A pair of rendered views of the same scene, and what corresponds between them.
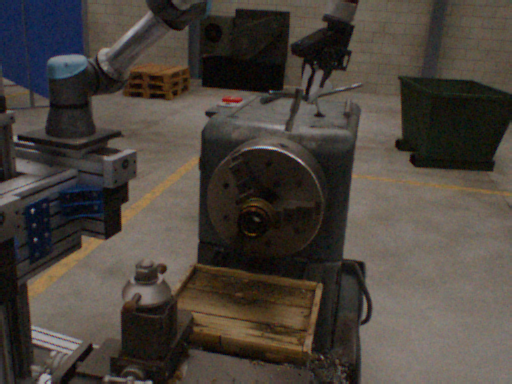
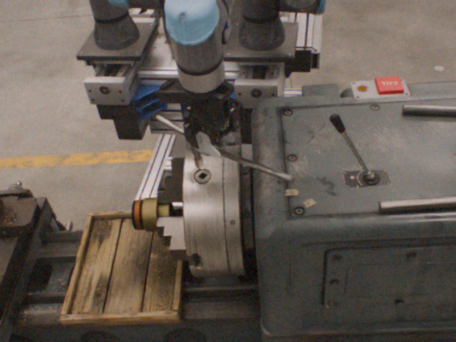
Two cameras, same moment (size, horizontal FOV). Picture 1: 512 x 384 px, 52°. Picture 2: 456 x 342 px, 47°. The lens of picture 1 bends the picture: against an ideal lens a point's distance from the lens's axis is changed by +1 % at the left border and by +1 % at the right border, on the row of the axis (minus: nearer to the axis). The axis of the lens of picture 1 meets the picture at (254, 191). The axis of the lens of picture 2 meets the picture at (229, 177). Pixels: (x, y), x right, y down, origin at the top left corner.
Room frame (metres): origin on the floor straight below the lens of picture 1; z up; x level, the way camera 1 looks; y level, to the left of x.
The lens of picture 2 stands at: (1.31, -0.90, 2.02)
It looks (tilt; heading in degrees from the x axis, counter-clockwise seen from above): 44 degrees down; 84
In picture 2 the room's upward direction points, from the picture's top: 7 degrees counter-clockwise
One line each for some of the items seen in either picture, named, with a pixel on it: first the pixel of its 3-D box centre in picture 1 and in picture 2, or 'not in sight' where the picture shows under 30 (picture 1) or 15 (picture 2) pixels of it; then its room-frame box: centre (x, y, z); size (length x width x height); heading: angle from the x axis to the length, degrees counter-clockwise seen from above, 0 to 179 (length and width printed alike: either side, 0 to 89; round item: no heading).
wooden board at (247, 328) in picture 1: (242, 308); (130, 263); (1.11, 0.01, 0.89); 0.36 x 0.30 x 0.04; 79
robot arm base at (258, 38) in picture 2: (70, 116); (261, 24); (1.63, 0.59, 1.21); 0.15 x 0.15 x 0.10
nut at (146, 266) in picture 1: (146, 268); not in sight; (0.75, 0.16, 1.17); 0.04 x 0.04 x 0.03
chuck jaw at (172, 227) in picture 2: (296, 210); (179, 240); (1.26, -0.11, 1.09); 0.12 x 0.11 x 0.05; 79
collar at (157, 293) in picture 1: (146, 286); not in sight; (0.75, 0.16, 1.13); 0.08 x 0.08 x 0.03
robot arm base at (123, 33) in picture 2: not in sight; (114, 25); (1.16, 0.75, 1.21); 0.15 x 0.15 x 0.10
